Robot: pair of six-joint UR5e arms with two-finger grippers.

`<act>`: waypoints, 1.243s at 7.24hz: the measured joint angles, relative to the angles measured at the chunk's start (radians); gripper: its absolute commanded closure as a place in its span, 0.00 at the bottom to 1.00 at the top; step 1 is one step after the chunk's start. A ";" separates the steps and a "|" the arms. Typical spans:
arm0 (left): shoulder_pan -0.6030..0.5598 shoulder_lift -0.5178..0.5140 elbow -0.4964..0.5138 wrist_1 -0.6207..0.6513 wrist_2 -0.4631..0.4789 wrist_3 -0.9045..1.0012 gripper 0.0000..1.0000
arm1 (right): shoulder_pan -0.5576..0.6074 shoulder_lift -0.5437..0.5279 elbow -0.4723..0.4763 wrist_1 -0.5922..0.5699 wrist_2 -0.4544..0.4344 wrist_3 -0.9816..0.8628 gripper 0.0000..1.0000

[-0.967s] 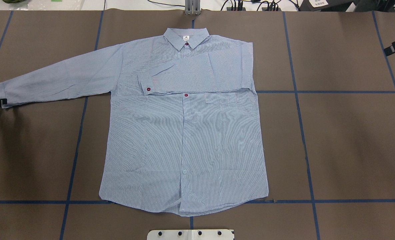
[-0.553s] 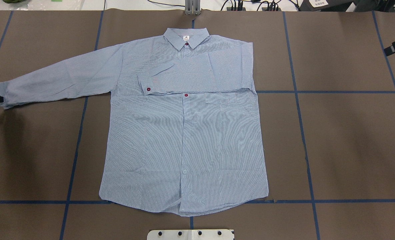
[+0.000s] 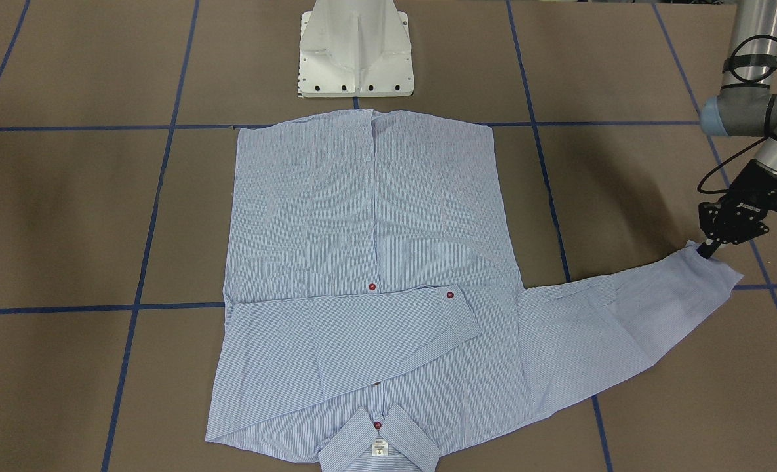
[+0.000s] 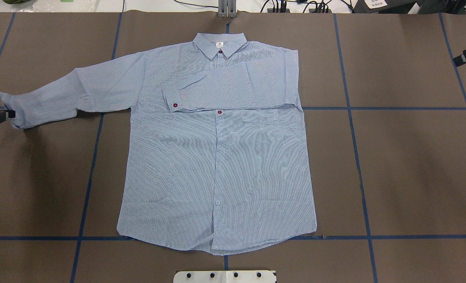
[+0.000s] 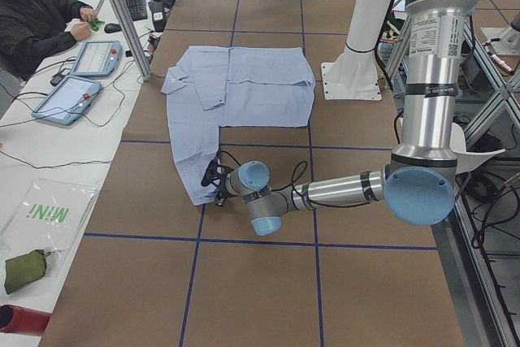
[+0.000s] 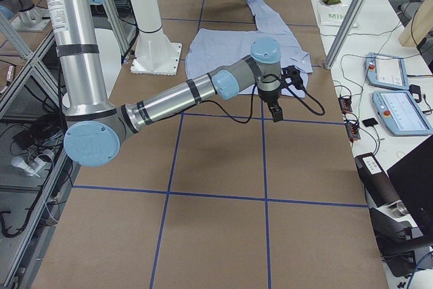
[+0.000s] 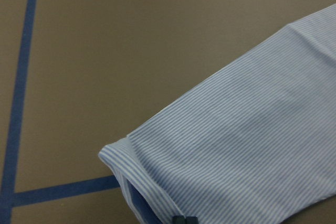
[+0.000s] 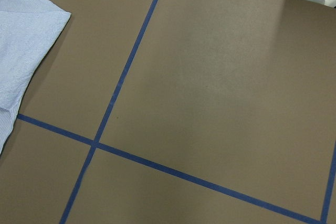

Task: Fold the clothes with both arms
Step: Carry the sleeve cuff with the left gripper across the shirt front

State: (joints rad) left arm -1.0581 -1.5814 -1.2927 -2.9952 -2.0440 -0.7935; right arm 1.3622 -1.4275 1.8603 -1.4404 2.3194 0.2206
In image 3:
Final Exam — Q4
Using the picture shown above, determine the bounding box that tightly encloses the light blue striped shirt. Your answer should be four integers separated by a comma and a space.
205, 109, 742, 471

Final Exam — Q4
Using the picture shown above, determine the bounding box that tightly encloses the white central pedestal column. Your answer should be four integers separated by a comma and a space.
296, 1, 415, 98

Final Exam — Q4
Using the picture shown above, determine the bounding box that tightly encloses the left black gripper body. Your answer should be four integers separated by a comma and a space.
699, 159, 777, 246

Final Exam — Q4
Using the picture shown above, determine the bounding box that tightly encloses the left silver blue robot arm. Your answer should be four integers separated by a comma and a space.
698, 1, 777, 259

